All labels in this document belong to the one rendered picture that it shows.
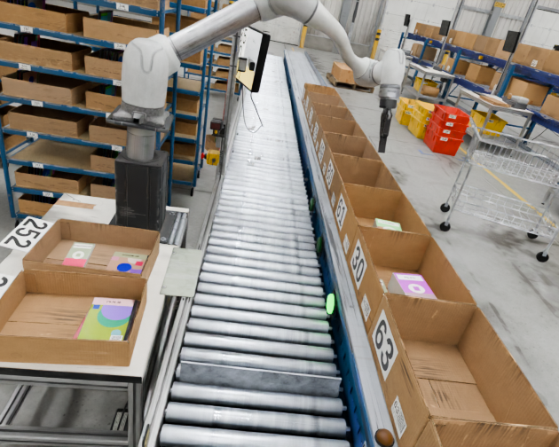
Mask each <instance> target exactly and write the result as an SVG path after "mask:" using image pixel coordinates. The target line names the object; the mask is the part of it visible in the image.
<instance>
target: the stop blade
mask: <svg viewBox="0 0 559 447"><path fill-rule="evenodd" d="M341 381H342V378H335V377H327V376H318V375H309V374H301V373H293V372H277V371H269V370H261V369H253V368H245V367H236V366H228V365H213V364H203V363H195V362H187V361H181V367H180V378H179V382H186V383H195V384H204V385H212V386H221V387H230V388H246V389H255V390H264V391H272V392H281V393H290V394H299V395H307V396H324V397H333V398H335V396H336V393H337V390H338V388H339V386H340V383H341Z"/></svg>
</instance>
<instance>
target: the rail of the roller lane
mask: <svg viewBox="0 0 559 447"><path fill-rule="evenodd" d="M241 108H242V93H241V95H240V101H239V104H238V107H237V110H236V114H235V116H234V119H233V123H232V128H231V131H230V135H229V142H228V149H227V157H226V164H225V170H227V166H228V162H229V159H230V157H229V156H230V155H231V154H230V152H231V149H232V143H233V140H234V138H235V136H234V135H236V134H235V132H236V129H237V128H238V127H237V125H238V121H239V118H240V114H241V110H242V109H241ZM224 177H225V176H222V175H221V180H220V175H217V180H216V182H215V185H214V189H213V192H212V195H211V198H210V201H209V206H208V211H207V213H206V216H205V219H204V222H203V225H202V228H201V234H200V237H199V240H198V243H197V247H196V250H201V251H202V254H201V263H200V268H199V272H198V278H199V276H200V275H201V272H202V270H201V266H202V265H203V263H204V261H203V257H205V254H206V253H207V252H205V250H206V249H207V247H208V241H209V238H210V236H209V234H210V233H211V231H212V229H211V226H213V220H214V219H215V213H216V208H217V205H218V204H217V203H218V202H219V197H220V194H221V193H220V192H221V191H222V189H221V187H222V186H223V181H224ZM198 278H197V282H196V286H198V283H199V282H200V280H199V279H198ZM195 288H196V287H195ZM196 293H197V290H195V292H194V297H195V295H196ZM194 297H184V296H182V298H181V301H180V303H179V307H178V310H177V315H176V318H175V322H174V325H173V328H172V331H171V334H170V337H169V343H168V347H167V350H166V352H165V355H164V358H163V361H162V365H161V370H160V373H159V376H158V380H157V382H156V385H155V389H154V394H153V397H152V400H151V403H150V406H149V410H148V413H147V415H146V421H145V425H144V427H143V430H142V434H141V436H140V440H139V443H138V447H142V436H143V433H144V430H145V428H146V426H147V424H148V423H149V424H150V436H149V441H148V445H147V447H158V446H159V442H160V437H158V434H159V432H161V429H162V426H163V424H164V421H165V416H166V414H164V411H165V409H167V407H168V403H169V400H170V395H171V393H170V392H169V390H170V389H171V388H172V386H173V383H174V382H175V378H176V375H175V374H174V372H175V370H176V369H177V366H178V364H179V360H180V357H179V356H178V355H179V353H181V350H182V348H183V346H184V342H183V337H185V334H186V332H187V326H186V323H188V322H189V319H190V317H191V313H190V310H191V309H192V307H193V304H194V302H193V298H194Z"/></svg>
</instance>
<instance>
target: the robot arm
mask: <svg viewBox="0 0 559 447"><path fill-rule="evenodd" d="M282 16H287V17H289V18H293V19H294V20H297V21H299V22H301V23H303V24H304V25H306V26H308V27H312V28H314V29H317V30H318V31H320V32H322V33H324V34H326V35H327V36H329V37H330V38H331V39H332V41H333V42H334V44H335V47H336V48H337V50H338V51H339V53H340V55H341V57H342V59H343V61H344V62H345V63H346V65H347V66H348V67H349V68H350V69H351V70H352V71H353V78H354V81H355V83H356V84H358V85H359V86H362V87H375V86H379V85H381V86H380V92H379V98H381V99H380V105H379V107H380V108H383V111H382V115H381V123H380V134H379V136H380V140H379V147H378V153H385V148H386V142H387V137H388V135H389V131H390V123H391V118H392V112H391V109H395V108H396V107H397V100H396V99H399V93H400V89H401V83H402V81H403V79H404V74H405V53H404V52H403V51H402V50H400V49H388V50H386V52H385V53H384V55H383V57H382V60H381V61H380V62H378V61H377V60H373V59H369V58H367V57H365V58H362V59H361V58H359V57H357V56H356V55H355V54H354V52H353V50H352V48H351V46H350V42H349V39H348V36H347V35H346V33H345V31H344V29H343V27H342V26H341V24H340V23H339V22H338V21H337V20H336V19H335V18H334V17H333V16H332V15H331V14H330V13H329V11H328V10H327V9H326V8H325V7H324V6H323V5H322V3H321V2H320V1H319V0H239V1H237V2H235V3H233V4H230V5H228V6H226V7H225V8H224V9H222V10H220V11H218V12H215V13H213V14H211V15H209V16H208V17H206V18H204V19H202V20H199V21H197V22H196V23H194V24H192V25H191V26H189V27H186V28H184V29H182V30H180V31H178V32H176V33H175V34H173V35H170V36H169V37H167V36H165V35H160V34H158V35H154V36H151V37H149V38H135V39H134V40H132V41H130V43H129V44H128V45H127V47H126V49H125V51H124V53H123V58H122V103H121V108H120V109H119V110H118V111H117V113H114V114H113V119H115V120H122V121H127V122H133V124H137V125H139V124H141V123H142V124H146V125H152V126H155V127H158V128H164V122H165V120H166V118H167V117H168V116H169V112H168V111H164V104H165V98H166V93H167V87H168V77H169V76H171V75H172V74H174V73H175V72H176V71H177V70H178V69H179V67H180V64H181V63H180V61H182V60H184V59H187V58H189V57H190V56H192V55H193V54H195V53H197V52H199V51H202V50H204V49H206V48H208V47H209V46H211V45H213V44H215V43H217V42H219V41H221V40H223V39H225V38H226V37H228V36H230V35H233V34H235V33H237V32H239V31H241V30H242V29H243V28H245V27H248V26H250V25H252V24H254V23H256V22H258V21H259V20H260V21H262V22H266V21H269V20H273V19H277V18H279V17H282Z"/></svg>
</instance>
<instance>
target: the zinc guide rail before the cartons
mask: <svg viewBox="0 0 559 447"><path fill-rule="evenodd" d="M284 51H285V55H286V59H287V66H288V70H289V73H290V78H291V82H292V86H293V90H294V93H295V101H296V105H297V109H298V113H299V117H300V121H301V125H302V129H303V136H304V140H305V144H306V148H307V152H308V156H309V160H310V164H311V171H312V175H313V179H314V183H315V187H316V191H317V194H318V199H319V206H320V210H321V214H322V218H323V222H324V226H325V230H326V234H327V241H328V245H329V249H330V253H331V257H332V261H333V265H334V269H335V276H336V280H337V284H338V288H339V292H340V296H341V300H342V307H343V311H344V316H345V319H346V323H347V327H348V331H349V335H350V342H351V346H352V350H353V354H354V358H355V362H356V367H357V370H358V377H359V381H360V385H361V389H362V393H363V397H364V401H365V405H366V412H367V417H368V420H369V424H370V428H371V432H372V437H373V440H374V447H381V446H380V445H378V443H377V442H376V441H375V439H374V434H375V432H376V430H378V429H380V428H386V429H388V430H389V431H390V432H391V433H392V434H393V432H392V428H391V424H390V419H389V416H388V413H387V409H386V406H385V403H384V400H383V396H382V391H381V387H380V383H379V381H378V377H377V374H376V370H375V367H374V361H373V359H372V355H371V351H370V348H369V345H368V341H367V338H366V333H365V329H364V326H363V323H362V319H361V316H360V313H359V309H358V304H357V300H356V297H355V294H354V291H353V287H352V284H351V281H350V274H349V272H348V268H347V265H346V262H345V258H344V255H343V251H342V246H341V242H340V240H339V236H338V232H337V230H336V226H335V220H334V217H333V214H332V210H331V208H330V204H329V200H328V197H327V191H326V188H325V185H324V182H323V178H322V175H321V172H320V168H319V163H318V159H317V156H316V153H315V149H314V146H313V143H312V140H311V133H310V131H309V127H308V124H307V121H306V117H305V114H304V110H303V105H302V101H301V99H300V95H299V91H298V89H297V85H296V82H295V76H294V73H293V69H292V66H291V63H290V59H289V56H288V53H287V50H286V49H284ZM393 437H394V435H393Z"/></svg>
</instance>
